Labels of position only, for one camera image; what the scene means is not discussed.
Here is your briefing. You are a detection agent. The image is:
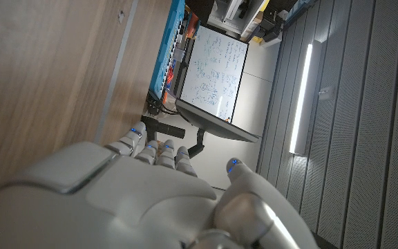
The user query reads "whiteboard with blue writing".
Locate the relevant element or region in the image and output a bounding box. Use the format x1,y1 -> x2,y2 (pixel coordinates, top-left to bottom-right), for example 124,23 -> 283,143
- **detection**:
179,24 -> 250,125

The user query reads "white ceiling light strip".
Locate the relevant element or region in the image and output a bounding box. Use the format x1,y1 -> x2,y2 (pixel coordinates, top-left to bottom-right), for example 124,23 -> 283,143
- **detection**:
288,39 -> 323,156

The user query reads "blue storage rack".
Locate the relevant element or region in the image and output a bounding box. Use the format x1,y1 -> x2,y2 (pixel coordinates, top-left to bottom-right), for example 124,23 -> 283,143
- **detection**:
149,0 -> 186,101

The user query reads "large black object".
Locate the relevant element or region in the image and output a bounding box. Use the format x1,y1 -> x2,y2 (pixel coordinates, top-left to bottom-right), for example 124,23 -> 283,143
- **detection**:
184,0 -> 216,25

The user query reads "black power strip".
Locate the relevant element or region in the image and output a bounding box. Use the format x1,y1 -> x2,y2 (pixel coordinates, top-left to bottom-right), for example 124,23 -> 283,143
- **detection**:
145,91 -> 162,116

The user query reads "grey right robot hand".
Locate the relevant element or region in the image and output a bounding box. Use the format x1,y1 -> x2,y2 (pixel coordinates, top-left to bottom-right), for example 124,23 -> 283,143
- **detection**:
0,120 -> 321,249

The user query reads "small grey ceiling sensor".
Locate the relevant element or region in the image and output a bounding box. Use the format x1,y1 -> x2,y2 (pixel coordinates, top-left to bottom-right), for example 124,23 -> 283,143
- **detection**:
318,86 -> 334,102

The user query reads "black cylindrical clamp bar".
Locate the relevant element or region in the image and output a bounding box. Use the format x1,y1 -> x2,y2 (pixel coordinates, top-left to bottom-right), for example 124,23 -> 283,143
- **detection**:
140,116 -> 187,142

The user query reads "white cabinet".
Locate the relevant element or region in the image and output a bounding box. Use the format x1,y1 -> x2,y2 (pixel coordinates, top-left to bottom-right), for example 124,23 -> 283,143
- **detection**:
207,0 -> 269,35

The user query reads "dark grey monitor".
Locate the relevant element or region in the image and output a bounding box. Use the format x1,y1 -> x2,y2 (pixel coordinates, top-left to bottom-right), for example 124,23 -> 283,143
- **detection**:
175,98 -> 260,144

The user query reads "orange item in rack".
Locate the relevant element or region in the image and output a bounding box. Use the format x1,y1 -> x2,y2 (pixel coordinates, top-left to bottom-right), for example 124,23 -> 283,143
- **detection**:
184,13 -> 200,39

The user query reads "black cable bundle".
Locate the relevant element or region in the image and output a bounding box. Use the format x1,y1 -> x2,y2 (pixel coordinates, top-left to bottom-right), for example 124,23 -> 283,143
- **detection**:
160,103 -> 181,116

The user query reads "black equipment pile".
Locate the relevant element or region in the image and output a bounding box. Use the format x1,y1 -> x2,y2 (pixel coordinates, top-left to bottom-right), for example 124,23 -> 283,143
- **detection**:
259,10 -> 286,44

